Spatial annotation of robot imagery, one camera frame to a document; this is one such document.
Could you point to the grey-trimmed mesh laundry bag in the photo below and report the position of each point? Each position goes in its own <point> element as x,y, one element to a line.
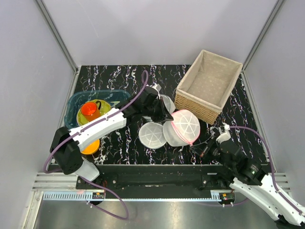
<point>151,133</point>

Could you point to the pink-trimmed mesh laundry bag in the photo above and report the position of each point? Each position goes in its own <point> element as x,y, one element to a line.
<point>183,130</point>

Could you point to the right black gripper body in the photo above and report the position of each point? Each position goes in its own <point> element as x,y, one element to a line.
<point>216,153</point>

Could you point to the wicker basket with liner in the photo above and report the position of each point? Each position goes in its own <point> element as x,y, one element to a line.
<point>207,85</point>

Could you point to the orange bowl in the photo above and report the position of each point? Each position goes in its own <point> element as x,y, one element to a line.
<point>92,148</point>

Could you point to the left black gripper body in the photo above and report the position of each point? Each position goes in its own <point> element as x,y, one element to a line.
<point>156,110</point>

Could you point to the orange mug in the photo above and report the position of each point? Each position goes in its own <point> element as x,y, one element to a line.
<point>91,110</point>

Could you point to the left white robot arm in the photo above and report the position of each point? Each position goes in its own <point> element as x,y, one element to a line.
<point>67,143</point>

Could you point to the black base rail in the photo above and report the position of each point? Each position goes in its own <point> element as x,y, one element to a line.
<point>164,181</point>

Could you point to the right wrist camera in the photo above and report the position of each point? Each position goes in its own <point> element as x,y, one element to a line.
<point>224,133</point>

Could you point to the teal plastic tub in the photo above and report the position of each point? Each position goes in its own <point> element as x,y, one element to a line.
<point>113,97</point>

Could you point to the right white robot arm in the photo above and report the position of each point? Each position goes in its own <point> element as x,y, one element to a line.
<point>248,177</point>

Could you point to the yellow-green plate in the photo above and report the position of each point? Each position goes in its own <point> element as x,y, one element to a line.
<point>105,107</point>

